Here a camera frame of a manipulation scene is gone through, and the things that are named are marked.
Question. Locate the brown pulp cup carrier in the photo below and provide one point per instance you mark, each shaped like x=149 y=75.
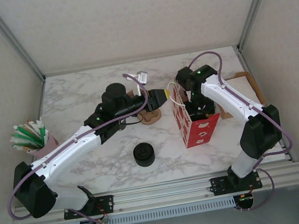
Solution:
x=150 y=119

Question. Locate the brown cardboard tray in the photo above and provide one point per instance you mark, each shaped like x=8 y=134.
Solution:
x=237 y=76

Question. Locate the red white paper bag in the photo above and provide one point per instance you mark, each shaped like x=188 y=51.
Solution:
x=201 y=132

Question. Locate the aluminium frame post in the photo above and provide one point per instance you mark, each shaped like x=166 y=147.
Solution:
x=256 y=1
x=13 y=39

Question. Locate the green white wrapped straw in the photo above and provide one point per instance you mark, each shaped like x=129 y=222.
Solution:
x=44 y=133
x=23 y=141
x=26 y=134

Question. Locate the white paper wrapped straw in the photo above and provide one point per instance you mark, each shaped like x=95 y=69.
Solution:
x=35 y=125

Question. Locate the brown wooden stirrer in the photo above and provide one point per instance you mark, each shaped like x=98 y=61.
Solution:
x=29 y=122

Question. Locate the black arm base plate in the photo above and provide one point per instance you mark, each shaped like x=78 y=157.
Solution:
x=107 y=202
x=220 y=184

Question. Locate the stack of black lids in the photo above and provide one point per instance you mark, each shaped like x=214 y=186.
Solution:
x=143 y=154

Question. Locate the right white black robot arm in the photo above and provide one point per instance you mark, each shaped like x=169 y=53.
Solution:
x=226 y=97

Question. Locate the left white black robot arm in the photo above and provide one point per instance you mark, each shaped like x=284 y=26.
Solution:
x=68 y=153

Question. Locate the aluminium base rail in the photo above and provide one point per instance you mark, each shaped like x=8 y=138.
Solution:
x=162 y=193

